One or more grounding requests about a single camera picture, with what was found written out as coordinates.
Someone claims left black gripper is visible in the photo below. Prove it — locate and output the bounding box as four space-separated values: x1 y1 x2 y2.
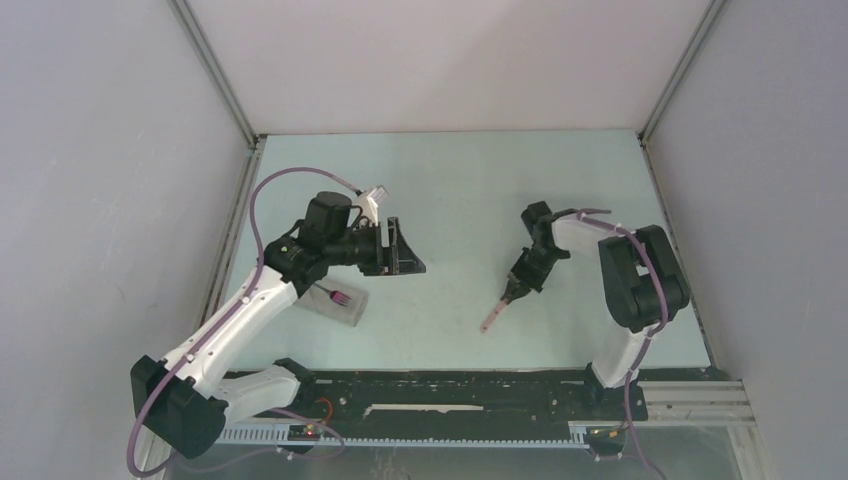
325 217 425 277

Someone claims grey cloth napkin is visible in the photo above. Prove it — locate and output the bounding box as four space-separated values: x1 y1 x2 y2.
294 280 369 327

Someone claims metal spoon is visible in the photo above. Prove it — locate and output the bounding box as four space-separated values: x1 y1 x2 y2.
479 300 510 334

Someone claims pink metal fork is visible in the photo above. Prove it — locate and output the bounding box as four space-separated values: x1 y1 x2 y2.
312 283 355 308

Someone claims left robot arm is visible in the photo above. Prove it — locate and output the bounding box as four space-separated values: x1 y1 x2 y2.
131 186 426 459

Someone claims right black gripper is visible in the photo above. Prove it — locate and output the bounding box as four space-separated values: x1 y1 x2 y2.
505 245 566 302

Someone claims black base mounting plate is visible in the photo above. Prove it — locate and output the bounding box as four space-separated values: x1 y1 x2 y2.
288 369 648 443

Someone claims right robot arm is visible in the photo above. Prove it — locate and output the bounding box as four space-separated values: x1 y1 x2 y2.
496 201 691 418

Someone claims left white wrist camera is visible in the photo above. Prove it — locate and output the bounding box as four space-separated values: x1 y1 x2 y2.
351 185 389 230

